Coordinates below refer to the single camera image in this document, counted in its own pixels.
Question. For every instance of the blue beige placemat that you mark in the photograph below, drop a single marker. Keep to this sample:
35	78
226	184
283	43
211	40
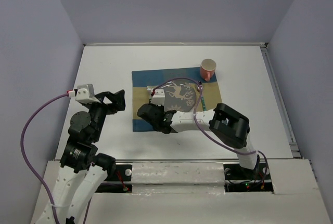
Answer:
142	79

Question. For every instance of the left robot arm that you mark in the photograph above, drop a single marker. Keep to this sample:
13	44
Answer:
82	169

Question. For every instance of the spoon with green handle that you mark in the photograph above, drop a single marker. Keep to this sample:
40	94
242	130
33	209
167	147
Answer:
200	90

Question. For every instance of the fork with green handle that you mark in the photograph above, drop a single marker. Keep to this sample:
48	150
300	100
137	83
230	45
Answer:
150	90

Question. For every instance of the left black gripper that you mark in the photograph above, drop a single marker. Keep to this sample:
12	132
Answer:
118	100

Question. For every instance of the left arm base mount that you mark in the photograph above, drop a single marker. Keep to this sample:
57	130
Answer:
119	182

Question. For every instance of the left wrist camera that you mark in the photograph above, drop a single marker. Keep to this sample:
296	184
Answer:
83	94

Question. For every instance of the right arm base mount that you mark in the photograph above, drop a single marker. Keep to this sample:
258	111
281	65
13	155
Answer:
241	180

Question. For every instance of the pink cup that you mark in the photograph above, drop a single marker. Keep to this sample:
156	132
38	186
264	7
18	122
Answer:
207	69

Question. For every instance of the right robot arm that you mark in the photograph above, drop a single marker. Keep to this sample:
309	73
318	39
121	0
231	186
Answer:
230	127

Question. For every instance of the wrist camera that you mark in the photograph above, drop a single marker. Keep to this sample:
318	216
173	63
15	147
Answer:
83	94
157	97

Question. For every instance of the grey patterned plate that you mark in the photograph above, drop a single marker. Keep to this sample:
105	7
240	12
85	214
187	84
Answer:
180	95

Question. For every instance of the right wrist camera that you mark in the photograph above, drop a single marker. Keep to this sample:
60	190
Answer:
157	97

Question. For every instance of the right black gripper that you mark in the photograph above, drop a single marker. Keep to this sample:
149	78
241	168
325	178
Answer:
162	107

